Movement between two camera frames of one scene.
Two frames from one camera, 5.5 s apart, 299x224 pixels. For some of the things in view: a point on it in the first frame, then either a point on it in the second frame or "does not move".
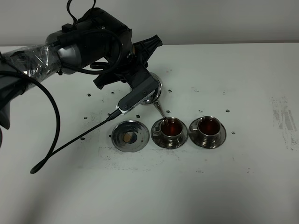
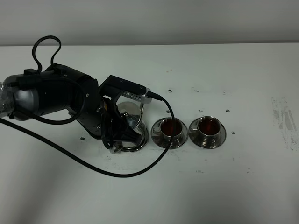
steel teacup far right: (209, 128) does not move
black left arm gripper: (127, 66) -> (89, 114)
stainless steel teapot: (152, 98) -> (132, 113)
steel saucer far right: (195, 137) does not move
